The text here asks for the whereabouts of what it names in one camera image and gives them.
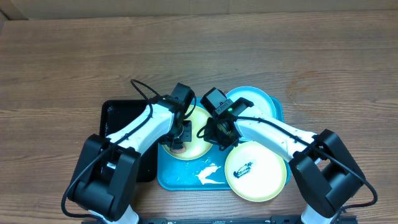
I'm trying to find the yellow-green plate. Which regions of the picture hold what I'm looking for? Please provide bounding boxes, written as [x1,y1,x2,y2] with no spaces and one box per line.
[162,106,212,161]
[224,141,287,202]

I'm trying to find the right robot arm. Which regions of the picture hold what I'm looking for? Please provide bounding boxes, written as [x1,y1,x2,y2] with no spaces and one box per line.
[200,95,366,223]

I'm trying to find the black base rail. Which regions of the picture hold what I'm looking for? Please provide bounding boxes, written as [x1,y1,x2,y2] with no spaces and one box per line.
[81,214,358,224]

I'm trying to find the teal plastic tray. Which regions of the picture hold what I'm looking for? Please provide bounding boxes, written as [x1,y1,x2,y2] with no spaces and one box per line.
[157,95,292,191]

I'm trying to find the black plastic tray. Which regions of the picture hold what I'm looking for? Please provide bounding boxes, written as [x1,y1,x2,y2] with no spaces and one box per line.
[99,100,158,182]

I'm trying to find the dark sponge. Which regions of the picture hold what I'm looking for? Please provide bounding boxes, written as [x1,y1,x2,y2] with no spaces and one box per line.
[170,144,186,154]

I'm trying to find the light blue plate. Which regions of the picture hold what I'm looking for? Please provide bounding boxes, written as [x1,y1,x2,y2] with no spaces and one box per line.
[226,86,277,118]

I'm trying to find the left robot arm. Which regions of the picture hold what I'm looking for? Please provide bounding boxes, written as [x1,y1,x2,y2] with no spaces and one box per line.
[61,96,196,223]

